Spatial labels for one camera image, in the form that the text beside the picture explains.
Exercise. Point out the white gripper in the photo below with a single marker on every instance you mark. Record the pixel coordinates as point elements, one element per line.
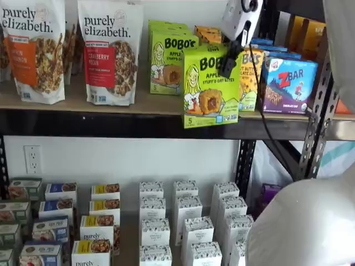
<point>235,19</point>

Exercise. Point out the green Bobo's apple pie box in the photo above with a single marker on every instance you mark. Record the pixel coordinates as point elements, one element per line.
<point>210,94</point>
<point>166,23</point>
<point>172,30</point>
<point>166,69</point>

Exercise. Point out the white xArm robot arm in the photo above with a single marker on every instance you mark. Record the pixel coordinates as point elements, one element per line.
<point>305,221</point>

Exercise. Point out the blue ZBar chocolate chip box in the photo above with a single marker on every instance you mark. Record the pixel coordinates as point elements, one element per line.
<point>273,48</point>
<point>283,55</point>
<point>291,88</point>
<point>262,41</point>

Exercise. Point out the yellow Bobo's oat bites box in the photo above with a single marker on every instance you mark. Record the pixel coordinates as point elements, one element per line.
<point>208,34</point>
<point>249,83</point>

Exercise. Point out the mustard yellow cardboard box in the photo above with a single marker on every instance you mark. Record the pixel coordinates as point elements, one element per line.
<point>314,38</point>
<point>295,33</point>

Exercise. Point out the orange cardboard food box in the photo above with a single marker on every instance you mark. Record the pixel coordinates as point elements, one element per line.
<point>344,106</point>

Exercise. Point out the light wooden shelf board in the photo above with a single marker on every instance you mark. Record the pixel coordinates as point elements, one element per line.
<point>345,116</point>
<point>83,102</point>

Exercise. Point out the black metal shelf rack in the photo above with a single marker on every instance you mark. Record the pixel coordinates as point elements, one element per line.
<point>341,130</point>
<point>111,124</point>

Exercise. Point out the white Organic Pantry box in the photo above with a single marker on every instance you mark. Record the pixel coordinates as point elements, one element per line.
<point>185,188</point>
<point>226,189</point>
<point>205,255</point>
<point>233,206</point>
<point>190,206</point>
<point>155,232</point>
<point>151,189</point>
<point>152,207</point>
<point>240,225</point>
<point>198,230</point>
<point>240,253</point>
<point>155,256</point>

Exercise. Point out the purple food box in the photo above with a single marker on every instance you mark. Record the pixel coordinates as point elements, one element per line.
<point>271,188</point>
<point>266,205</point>

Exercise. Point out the yellow-label Purely Elizabeth box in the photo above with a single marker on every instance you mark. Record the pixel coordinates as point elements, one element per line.
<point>91,253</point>
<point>105,189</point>
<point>97,227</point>
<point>104,206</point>

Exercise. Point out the red-label Purely Elizabeth granola bag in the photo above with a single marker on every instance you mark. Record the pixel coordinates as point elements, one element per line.
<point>111,55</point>

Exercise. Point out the white plastic sheet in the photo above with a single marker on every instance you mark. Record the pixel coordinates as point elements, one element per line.
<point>341,155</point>

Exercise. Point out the white granola bag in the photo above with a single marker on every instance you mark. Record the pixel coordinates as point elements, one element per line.
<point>70,47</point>

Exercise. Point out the orange-label Purely Elizabeth granola bag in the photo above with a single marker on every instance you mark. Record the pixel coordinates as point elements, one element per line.
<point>33,55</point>

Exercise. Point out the white patterned small boxes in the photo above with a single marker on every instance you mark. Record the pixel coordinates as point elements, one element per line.
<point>129,249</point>

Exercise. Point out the white wall power outlet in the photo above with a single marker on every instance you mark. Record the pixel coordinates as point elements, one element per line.
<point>32,159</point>

